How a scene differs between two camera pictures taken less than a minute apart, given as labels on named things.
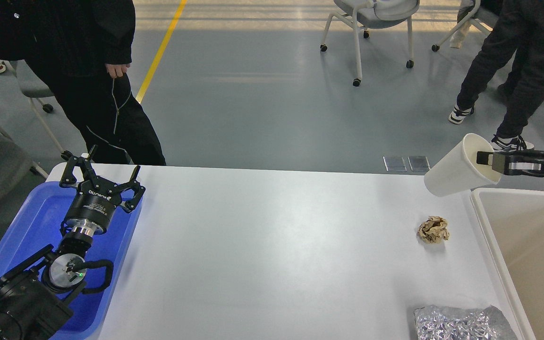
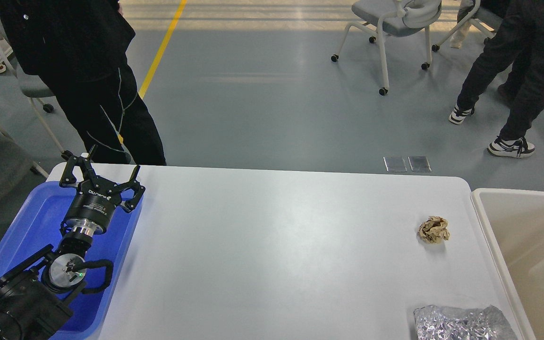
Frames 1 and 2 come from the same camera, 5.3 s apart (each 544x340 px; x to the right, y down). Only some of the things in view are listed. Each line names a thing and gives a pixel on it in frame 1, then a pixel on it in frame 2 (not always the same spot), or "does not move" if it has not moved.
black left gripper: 96,198 does not move
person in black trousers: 539,34 does not move
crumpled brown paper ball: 434,230 does not move
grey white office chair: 374,14 -> 395,18
